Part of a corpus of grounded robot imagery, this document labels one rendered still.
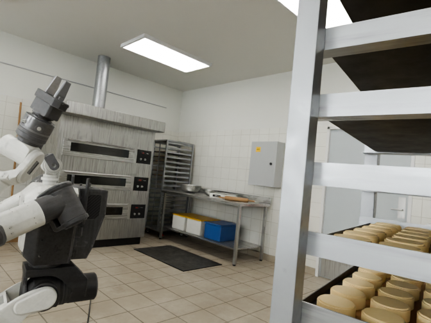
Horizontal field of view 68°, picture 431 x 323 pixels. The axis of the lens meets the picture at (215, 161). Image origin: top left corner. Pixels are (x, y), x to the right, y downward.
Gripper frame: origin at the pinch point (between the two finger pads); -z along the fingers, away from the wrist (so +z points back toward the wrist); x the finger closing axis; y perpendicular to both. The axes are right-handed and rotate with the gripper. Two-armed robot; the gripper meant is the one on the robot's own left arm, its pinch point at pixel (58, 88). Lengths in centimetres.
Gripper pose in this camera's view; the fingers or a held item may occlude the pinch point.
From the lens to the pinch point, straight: 111.6
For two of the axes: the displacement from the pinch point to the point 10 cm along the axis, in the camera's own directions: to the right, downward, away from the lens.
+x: -7.9, -4.4, 4.2
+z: -4.9, 8.7, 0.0
